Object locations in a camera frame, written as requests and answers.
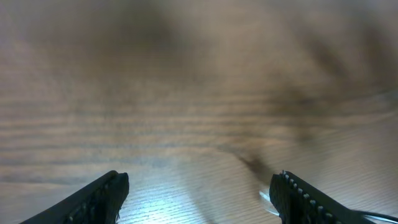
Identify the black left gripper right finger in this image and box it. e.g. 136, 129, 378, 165
269, 171, 374, 224

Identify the white USB cable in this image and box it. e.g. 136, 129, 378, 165
259, 189, 398, 224

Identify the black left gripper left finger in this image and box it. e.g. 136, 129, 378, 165
21, 170, 129, 224

